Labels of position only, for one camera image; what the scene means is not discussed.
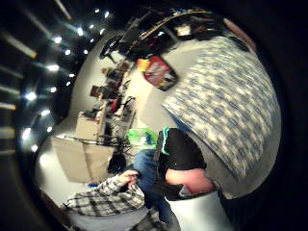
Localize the beige desk partition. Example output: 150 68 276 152
51 135 116 185

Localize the black curved desk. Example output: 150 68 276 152
99 8 225 62

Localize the beige cardboard box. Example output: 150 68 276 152
74 112 104 141

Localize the row of ceiling lamps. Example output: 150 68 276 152
19 7 112 154

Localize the the person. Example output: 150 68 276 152
64 148 181 231

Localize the blue white checkered cloth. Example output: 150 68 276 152
162 36 279 181

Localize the green plastic bag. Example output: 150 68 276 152
126 127 159 150

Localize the cluttered shelf rack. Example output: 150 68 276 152
90 59 136 114

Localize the black office chair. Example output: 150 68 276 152
107 153 128 175

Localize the yellow packet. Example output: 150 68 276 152
136 58 151 73

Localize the red printed packet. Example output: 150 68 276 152
142 56 179 92

